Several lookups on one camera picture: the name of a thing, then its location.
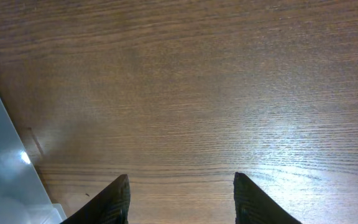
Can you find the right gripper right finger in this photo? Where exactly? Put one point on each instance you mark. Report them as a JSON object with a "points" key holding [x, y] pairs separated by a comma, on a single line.
{"points": [[254, 206]]}

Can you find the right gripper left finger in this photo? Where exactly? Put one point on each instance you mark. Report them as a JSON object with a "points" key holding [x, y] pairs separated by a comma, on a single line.
{"points": [[110, 206]]}

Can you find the clear plastic storage bin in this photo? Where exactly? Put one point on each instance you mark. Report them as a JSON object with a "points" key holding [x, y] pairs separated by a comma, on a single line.
{"points": [[23, 198]]}

